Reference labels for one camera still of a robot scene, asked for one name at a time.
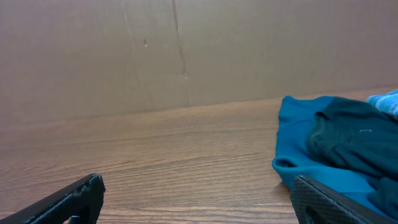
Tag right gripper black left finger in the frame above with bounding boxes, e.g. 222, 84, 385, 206
1, 174, 106, 224

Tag medium blue denim jeans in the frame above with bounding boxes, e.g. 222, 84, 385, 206
367, 90, 398, 119

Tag blue t-shirt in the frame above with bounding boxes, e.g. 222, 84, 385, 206
272, 96, 397, 220

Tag dark navy garment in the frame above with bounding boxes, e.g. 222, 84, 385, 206
306, 97, 397, 218

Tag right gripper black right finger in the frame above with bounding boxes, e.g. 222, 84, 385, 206
290, 175, 397, 224

